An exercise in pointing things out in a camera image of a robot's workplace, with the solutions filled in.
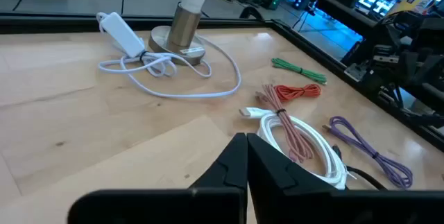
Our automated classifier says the pink USB cable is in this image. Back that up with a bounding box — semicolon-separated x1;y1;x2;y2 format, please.
255;83;315;164

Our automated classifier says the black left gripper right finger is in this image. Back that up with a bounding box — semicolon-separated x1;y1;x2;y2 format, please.
248;133;444;224

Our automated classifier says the white lamp power adapter cable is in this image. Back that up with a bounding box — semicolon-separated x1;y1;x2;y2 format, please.
96;11;242;99

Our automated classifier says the green USB cable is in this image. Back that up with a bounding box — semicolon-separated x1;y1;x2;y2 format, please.
271;57;328;86

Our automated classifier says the brass table lamp white shade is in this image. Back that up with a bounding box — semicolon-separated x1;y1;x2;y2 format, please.
148;0;232;67

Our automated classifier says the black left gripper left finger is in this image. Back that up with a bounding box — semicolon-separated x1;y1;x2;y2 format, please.
67;132;249;224

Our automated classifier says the purple USB cable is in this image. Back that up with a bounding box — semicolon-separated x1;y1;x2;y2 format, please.
322;115;414;189

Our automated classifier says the white HDMI cable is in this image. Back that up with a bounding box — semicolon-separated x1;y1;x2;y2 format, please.
239;107;349;191

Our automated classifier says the red USB cable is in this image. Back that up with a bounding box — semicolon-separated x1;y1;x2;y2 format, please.
273;83;323;103

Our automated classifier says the black HDMI cable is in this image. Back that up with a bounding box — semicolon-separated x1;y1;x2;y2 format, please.
332;144;388;191

